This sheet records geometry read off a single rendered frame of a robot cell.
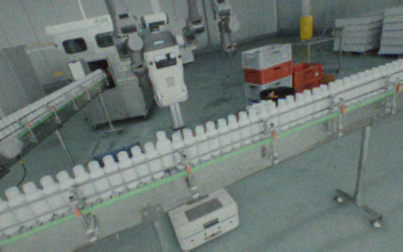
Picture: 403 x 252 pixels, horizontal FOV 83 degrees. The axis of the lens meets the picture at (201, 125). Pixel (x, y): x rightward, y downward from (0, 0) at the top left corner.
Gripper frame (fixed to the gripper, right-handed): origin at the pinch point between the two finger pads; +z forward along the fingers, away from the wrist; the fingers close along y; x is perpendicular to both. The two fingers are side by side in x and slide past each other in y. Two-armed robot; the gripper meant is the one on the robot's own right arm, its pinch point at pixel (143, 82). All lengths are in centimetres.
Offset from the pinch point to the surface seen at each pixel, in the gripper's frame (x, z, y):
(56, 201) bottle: -48, 34, 17
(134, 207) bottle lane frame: -21, 48, 20
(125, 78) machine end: 10, 46, -353
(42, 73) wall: -303, 49, -1189
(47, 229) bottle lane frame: -54, 43, 19
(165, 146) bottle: -0.6, 25.8, 18.2
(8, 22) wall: -340, -179, -1186
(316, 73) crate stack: 290, 84, -169
